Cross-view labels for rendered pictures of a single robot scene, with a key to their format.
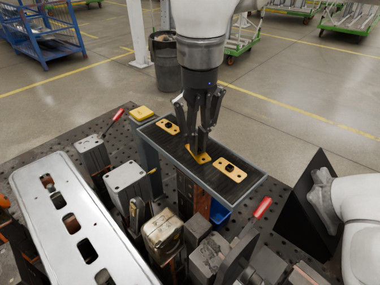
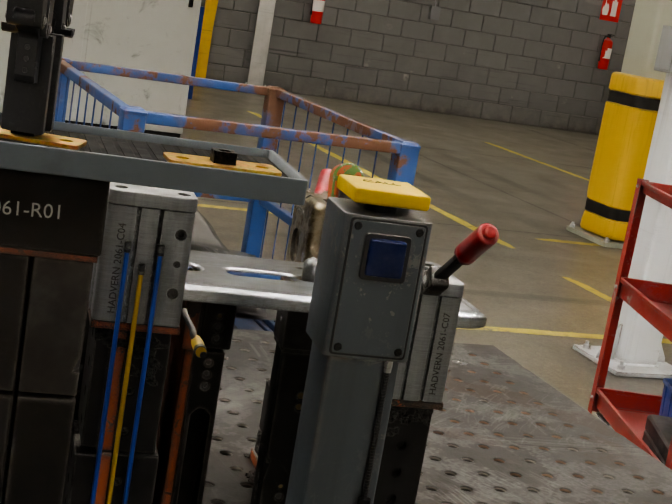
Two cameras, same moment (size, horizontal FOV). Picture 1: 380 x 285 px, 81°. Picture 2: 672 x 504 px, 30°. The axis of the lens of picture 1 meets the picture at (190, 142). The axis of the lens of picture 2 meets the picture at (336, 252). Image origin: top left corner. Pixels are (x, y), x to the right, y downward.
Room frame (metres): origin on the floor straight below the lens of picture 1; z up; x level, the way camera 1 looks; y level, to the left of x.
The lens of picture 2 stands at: (1.05, -0.70, 1.30)
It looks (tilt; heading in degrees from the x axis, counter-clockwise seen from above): 11 degrees down; 118
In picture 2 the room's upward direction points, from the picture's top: 10 degrees clockwise
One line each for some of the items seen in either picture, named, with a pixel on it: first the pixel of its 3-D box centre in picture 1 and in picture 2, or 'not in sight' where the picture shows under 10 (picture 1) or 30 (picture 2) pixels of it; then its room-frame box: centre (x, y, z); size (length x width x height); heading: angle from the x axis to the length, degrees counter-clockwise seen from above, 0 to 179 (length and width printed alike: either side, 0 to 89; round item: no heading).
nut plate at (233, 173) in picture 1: (229, 168); not in sight; (0.37, -0.10, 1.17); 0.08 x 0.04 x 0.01; 43
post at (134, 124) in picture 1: (149, 161); (333, 473); (0.63, 0.16, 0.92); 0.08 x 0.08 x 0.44; 43
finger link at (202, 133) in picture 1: (201, 139); (28, 82); (0.44, -0.03, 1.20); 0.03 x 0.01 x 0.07; 29
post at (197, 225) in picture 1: (196, 259); not in sight; (0.26, -0.02, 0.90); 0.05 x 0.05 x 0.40; 43
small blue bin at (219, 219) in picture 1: (215, 214); not in sight; (0.50, -0.10, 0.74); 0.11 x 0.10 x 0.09; 43
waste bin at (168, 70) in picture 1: (168, 62); not in sight; (3.08, 0.30, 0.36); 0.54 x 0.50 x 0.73; 139
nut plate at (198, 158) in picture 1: (197, 151); (25, 129); (0.43, -0.02, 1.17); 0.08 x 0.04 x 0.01; 29
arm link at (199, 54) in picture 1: (200, 48); not in sight; (0.43, -0.02, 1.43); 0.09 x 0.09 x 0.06
